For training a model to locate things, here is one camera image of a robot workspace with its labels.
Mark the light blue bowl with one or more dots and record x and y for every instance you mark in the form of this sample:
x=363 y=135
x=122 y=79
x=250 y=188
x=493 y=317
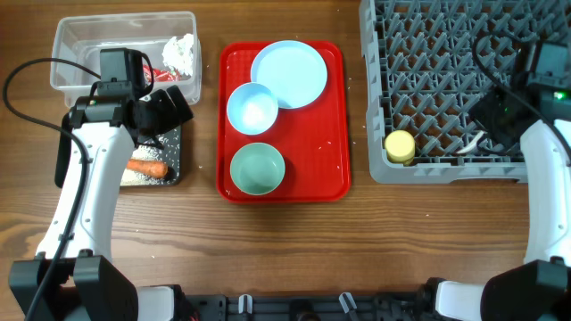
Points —
x=252 y=109

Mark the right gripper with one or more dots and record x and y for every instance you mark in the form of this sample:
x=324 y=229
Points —
x=479 y=113

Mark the clear plastic bin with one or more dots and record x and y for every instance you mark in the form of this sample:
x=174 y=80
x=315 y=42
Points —
x=80 y=39

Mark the black tray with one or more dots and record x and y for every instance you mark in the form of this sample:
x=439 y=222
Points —
x=62 y=160

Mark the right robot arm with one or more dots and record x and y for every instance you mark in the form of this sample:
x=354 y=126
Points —
x=533 y=111

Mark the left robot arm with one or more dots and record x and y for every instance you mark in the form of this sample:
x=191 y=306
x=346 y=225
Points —
x=71 y=276

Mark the white plastic spoon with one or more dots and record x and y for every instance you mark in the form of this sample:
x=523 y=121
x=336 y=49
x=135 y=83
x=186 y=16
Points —
x=472 y=145

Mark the grey dishwasher rack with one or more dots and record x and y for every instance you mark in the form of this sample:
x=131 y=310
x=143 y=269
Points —
x=428 y=63

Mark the light blue plate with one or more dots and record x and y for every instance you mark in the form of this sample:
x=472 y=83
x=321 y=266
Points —
x=293 y=71

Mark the red serving tray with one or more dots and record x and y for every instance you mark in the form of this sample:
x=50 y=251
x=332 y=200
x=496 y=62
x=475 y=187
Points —
x=313 y=139

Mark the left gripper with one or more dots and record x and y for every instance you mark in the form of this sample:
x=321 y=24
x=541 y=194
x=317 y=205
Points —
x=170 y=117

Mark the white napkin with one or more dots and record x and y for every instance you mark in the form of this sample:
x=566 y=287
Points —
x=178 y=55

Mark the yellow cup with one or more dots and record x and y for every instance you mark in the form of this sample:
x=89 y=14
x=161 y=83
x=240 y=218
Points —
x=400 y=147

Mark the white rice pile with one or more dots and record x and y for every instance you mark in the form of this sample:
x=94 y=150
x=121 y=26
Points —
x=170 y=155

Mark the green bowl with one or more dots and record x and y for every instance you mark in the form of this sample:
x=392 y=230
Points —
x=257 y=169

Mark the red snack wrapper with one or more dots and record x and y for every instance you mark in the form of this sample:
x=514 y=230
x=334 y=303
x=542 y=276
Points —
x=160 y=75

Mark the orange carrot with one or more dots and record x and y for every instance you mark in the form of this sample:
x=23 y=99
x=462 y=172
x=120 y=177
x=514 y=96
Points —
x=152 y=168

